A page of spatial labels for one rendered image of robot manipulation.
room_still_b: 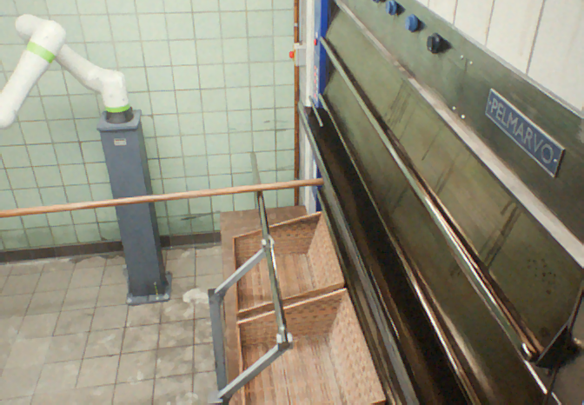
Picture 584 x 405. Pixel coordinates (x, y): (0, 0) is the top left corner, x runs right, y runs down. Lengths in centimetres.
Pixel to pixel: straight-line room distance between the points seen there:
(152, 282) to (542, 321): 286
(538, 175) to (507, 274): 19
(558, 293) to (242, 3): 268
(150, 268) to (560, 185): 287
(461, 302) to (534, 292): 33
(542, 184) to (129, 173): 249
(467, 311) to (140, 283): 260
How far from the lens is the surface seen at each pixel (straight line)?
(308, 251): 295
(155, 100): 353
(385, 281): 156
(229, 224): 322
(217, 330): 233
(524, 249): 106
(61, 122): 368
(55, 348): 356
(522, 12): 102
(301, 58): 310
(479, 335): 128
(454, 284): 137
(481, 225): 117
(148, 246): 343
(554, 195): 98
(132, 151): 310
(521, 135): 104
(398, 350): 135
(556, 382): 105
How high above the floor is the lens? 242
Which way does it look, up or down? 31 degrees down
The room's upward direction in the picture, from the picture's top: straight up
